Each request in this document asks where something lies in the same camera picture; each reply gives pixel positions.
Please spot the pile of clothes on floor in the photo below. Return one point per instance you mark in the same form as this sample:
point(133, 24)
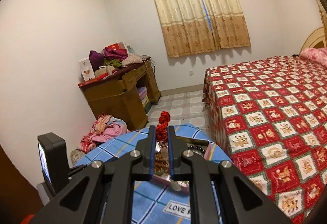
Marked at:
point(107, 132)

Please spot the small beige box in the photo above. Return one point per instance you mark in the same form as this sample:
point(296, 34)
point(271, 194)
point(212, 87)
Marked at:
point(103, 70)

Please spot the flat red box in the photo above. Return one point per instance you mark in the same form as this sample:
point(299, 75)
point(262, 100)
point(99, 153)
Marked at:
point(92, 81)

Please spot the stack of folded cloths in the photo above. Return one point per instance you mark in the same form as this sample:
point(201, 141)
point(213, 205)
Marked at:
point(142, 93)

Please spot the white cardboard box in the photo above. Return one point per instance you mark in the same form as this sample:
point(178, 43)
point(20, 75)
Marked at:
point(86, 69)

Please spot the wide beige patterned curtain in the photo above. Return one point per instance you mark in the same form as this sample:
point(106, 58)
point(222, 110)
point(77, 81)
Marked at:
point(194, 9)

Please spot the brown wooden desk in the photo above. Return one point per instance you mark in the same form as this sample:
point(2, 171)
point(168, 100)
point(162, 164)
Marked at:
point(112, 101)

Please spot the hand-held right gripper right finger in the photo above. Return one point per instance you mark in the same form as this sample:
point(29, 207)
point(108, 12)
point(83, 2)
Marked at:
point(171, 155)

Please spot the cream wooden headboard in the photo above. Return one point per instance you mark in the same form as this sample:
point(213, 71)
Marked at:
point(316, 37)

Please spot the pile of clothes on desk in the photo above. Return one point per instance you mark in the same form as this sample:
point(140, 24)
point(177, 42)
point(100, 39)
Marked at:
point(115, 55)

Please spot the bed with red patterned bedspread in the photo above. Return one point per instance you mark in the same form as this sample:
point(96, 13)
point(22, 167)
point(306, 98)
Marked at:
point(268, 116)

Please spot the blue plaid tablecloth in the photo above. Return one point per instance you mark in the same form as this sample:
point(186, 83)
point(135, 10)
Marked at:
point(148, 197)

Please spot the pink pillow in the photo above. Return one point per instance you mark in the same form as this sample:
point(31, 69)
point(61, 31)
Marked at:
point(314, 54)

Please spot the pink tin box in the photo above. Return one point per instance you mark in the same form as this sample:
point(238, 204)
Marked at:
point(166, 181)

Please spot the person's left forearm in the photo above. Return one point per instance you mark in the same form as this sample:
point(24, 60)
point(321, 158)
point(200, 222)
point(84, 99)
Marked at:
point(28, 220)

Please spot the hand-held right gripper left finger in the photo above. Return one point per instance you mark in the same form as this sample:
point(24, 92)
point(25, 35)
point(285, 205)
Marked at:
point(153, 152)

